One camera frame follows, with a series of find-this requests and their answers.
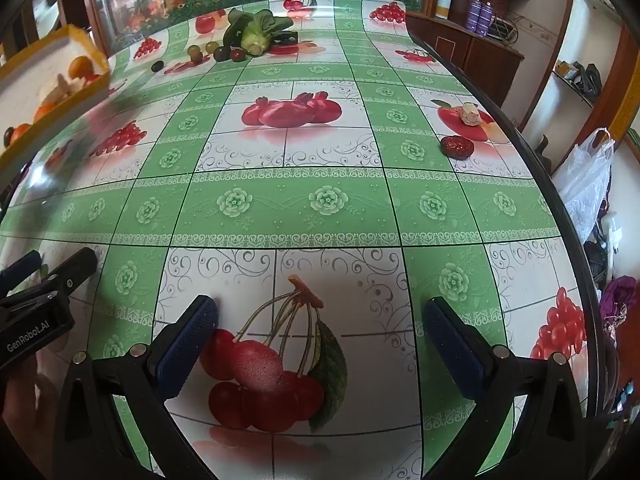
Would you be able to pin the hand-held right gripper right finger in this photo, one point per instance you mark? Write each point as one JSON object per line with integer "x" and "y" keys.
{"x": 457, "y": 355}

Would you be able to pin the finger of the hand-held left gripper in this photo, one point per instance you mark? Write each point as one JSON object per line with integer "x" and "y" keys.
{"x": 20, "y": 266}
{"x": 70, "y": 270}

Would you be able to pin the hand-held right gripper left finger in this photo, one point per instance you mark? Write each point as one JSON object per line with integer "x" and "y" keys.
{"x": 187, "y": 352}

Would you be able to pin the yellow-edged white foam tray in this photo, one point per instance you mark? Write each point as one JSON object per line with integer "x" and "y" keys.
{"x": 75, "y": 42}

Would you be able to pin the beige bread piece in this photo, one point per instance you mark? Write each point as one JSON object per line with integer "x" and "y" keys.
{"x": 469, "y": 112}

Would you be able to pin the person's left hand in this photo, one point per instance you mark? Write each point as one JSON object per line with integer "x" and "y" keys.
{"x": 30, "y": 402}

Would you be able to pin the orange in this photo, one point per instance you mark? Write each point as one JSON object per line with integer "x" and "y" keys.
{"x": 45, "y": 111}
{"x": 19, "y": 133}
{"x": 80, "y": 66}

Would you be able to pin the purple cloth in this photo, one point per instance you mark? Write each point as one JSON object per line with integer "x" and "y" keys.
{"x": 620, "y": 297}

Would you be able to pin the white plastic bottle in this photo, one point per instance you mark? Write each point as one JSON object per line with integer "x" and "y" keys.
{"x": 612, "y": 232}

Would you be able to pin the red jujube date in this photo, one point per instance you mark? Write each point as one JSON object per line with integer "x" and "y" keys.
{"x": 456, "y": 146}

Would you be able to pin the white plastic bag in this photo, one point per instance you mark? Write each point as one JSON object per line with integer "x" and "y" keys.
{"x": 585, "y": 180}

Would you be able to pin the dark olive-coloured small fruit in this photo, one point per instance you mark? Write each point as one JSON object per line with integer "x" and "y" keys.
{"x": 158, "y": 66}

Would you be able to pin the green grape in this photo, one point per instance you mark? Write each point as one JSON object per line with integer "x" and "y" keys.
{"x": 195, "y": 53}
{"x": 211, "y": 46}

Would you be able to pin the dark purple grape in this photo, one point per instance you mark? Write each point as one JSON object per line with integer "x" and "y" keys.
{"x": 220, "y": 54}

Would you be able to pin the red cherry tomato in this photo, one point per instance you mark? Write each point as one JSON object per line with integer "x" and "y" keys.
{"x": 236, "y": 54}

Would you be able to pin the green bok choy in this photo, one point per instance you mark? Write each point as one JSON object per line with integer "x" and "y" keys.
{"x": 255, "y": 30}

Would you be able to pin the low brown wooden cabinet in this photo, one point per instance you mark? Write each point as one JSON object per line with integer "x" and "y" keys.
{"x": 465, "y": 50}

